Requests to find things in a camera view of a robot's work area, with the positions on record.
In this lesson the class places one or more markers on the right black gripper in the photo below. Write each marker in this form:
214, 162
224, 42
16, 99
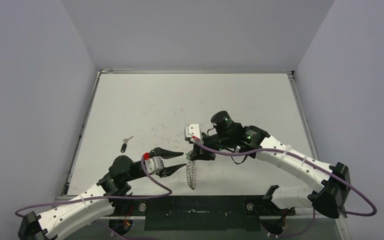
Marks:
202, 149

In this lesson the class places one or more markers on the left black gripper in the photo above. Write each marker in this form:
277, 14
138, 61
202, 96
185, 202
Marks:
164, 154

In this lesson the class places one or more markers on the metal disc with keyrings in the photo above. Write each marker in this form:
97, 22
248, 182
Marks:
191, 172

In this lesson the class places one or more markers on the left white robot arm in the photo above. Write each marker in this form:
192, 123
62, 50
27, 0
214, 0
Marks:
100, 200

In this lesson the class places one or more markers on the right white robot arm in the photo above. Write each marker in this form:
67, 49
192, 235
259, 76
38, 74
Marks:
326, 186

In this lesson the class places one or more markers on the key with black head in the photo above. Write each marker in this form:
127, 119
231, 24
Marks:
125, 144

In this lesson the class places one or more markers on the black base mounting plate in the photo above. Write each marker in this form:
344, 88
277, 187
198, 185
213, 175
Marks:
202, 213

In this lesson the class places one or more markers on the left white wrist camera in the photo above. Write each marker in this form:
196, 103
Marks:
153, 164

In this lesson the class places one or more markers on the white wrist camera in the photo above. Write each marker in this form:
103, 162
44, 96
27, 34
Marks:
191, 132
153, 164

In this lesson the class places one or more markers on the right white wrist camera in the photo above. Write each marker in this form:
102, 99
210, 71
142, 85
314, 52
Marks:
191, 132

